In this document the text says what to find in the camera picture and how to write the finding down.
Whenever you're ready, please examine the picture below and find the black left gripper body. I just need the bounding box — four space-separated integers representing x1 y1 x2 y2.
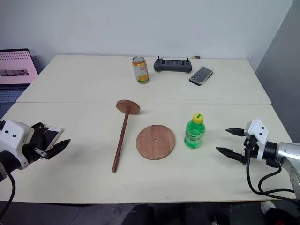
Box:
23 122 50 165

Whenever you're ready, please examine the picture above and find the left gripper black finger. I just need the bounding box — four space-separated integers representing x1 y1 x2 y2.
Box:
45 139 71 160
35 122 50 132

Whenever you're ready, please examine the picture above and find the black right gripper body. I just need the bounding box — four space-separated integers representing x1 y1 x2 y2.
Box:
242 135 259 165

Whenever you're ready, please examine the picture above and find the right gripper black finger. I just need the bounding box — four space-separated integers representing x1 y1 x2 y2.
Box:
225 127 246 138
215 147 247 165

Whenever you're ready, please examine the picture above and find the wooden rod with disc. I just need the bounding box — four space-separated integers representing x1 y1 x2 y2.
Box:
111 99 141 173

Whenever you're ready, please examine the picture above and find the round wooden disc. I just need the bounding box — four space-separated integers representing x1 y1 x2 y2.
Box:
135 124 176 161

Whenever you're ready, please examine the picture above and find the white and gold smartphone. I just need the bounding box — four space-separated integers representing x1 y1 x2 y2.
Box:
44 126 65 152

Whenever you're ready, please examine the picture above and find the green bottle with yellow cap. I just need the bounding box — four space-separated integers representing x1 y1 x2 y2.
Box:
184 112 207 150

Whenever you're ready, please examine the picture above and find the white rounded object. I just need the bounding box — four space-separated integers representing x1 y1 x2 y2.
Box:
261 201 278 215

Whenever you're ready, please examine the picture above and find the laptop with pink screen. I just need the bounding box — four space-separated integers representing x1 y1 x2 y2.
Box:
0 48 38 104

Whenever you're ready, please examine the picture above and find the black smartphone in clear case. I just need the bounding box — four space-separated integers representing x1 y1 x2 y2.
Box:
189 67 214 87

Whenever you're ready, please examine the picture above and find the grey handheld remote controller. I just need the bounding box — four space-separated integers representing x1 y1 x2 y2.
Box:
153 56 194 74

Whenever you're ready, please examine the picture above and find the orange drink can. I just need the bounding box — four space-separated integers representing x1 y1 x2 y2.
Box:
132 55 150 84

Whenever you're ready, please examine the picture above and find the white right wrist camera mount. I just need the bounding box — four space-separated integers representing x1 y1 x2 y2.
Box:
243 119 269 161

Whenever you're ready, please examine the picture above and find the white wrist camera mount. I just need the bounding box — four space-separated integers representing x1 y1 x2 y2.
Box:
243 119 269 161
0 119 35 171

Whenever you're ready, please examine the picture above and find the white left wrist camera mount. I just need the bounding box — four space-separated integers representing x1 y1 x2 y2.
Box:
0 119 35 171

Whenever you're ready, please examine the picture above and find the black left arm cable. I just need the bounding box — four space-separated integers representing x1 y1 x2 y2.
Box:
0 161 16 213

